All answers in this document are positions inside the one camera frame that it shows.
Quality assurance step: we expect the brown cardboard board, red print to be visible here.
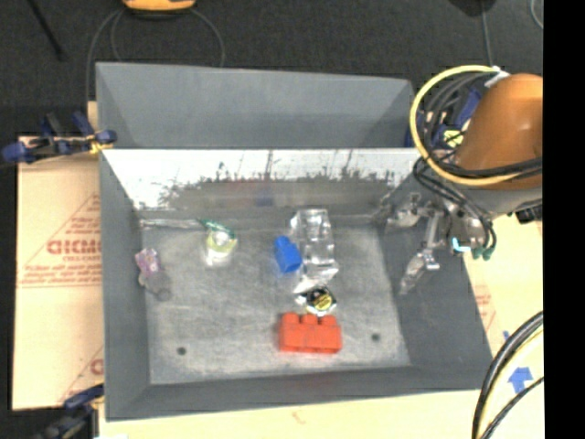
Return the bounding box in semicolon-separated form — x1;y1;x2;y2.
10;100;107;412

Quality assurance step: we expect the black and yellow round object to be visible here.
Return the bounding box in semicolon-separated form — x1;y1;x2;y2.
302;284;338;316

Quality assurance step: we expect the red toy building block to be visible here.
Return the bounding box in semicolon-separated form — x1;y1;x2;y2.
277;311;345;356

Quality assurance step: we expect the clear cup with yellow-green lid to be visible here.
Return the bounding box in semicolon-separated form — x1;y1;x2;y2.
198;219;239;268

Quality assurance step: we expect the black cylinder on white bracket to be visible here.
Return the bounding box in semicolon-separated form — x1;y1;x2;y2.
515;202;544;224

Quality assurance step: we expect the purple and grey small toy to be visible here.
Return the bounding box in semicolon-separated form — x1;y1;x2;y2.
133;246;174;302

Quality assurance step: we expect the clear glass object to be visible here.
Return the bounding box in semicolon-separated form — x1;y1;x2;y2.
289;206;342;294

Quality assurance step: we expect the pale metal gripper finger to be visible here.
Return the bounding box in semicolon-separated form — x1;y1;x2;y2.
371;193;431;236
399;250;441;296

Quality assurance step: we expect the grey metal bin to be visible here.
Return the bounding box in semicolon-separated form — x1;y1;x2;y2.
94;61;498;421

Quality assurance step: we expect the small blue block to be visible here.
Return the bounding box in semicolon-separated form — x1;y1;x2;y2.
272;235;304;274

